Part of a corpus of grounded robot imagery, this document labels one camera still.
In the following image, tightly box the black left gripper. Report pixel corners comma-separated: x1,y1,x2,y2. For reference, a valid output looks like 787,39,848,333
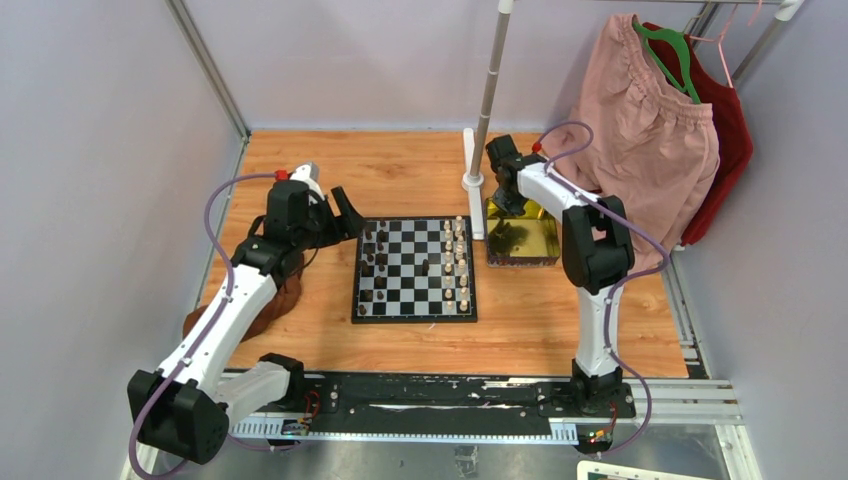
293,187,366,252

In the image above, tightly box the black white chess board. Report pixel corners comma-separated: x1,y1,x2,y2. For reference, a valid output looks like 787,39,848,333
351,215,478,324

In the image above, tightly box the gold tin box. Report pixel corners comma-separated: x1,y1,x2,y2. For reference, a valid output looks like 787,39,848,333
485,197,561,268

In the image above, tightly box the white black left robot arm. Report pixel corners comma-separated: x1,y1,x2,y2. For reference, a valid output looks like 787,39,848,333
127,177,364,464

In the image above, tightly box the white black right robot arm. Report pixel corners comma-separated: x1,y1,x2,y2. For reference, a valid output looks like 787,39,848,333
485,135,634,418

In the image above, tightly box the brown cloth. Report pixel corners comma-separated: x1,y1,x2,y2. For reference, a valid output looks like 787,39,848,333
182,273,303,343

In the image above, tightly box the pink garment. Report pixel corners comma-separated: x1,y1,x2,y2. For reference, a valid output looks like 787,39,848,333
541,14,719,250

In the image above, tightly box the green clothes hanger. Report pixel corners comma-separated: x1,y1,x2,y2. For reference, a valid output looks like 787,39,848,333
633,21,702,106

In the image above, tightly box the red garment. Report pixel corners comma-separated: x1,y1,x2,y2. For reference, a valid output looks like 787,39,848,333
627,18,753,246

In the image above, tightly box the pink clothes hanger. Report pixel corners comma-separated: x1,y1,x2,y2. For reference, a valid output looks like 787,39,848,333
684,1,764,89

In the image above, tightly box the white tablet corner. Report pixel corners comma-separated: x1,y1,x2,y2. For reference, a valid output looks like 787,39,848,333
576,460,707,480

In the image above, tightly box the white clothes rack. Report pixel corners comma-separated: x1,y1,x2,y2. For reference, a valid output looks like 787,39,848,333
462,0,804,241

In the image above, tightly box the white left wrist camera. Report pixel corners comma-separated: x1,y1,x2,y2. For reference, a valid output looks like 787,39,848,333
271,162,326,200

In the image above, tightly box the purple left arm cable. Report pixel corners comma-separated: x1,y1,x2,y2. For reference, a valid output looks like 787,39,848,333
127,170,289,480

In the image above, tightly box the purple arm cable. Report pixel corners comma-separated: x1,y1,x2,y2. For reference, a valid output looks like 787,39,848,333
127,170,289,480
531,121,672,458

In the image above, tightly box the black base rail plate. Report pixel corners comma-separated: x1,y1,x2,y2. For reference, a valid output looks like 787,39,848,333
241,370,637,439

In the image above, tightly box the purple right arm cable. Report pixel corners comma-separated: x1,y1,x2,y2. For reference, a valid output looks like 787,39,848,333
531,121,672,458

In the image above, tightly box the aluminium frame post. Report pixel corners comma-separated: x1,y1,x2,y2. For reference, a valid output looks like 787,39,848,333
165,0,251,144

